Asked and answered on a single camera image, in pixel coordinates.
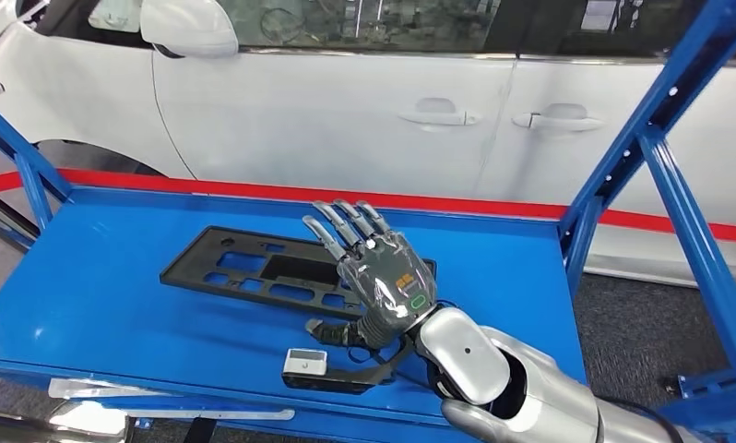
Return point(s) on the white car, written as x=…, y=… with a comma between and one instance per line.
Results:
x=343, y=122

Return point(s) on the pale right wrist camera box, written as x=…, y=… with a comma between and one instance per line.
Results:
x=305, y=362

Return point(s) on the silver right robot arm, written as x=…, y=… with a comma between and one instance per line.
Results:
x=466, y=354

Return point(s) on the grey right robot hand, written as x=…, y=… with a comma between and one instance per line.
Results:
x=392, y=275

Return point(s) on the chrome stanchion with black cap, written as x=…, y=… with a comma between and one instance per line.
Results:
x=87, y=419
x=4, y=219

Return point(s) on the dark car wheel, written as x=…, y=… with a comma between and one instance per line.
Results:
x=93, y=160

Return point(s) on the blue shelf board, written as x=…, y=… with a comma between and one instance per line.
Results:
x=130, y=306

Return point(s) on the clear plastic bin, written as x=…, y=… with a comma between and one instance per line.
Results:
x=252, y=414
x=99, y=389

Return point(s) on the blue metal shelf rack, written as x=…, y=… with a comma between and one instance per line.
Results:
x=673, y=214

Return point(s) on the red barrier belt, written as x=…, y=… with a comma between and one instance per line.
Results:
x=466, y=207

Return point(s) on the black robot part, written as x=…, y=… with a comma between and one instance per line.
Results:
x=200, y=431

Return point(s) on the black plastic panel part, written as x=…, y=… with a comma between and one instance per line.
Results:
x=191, y=269

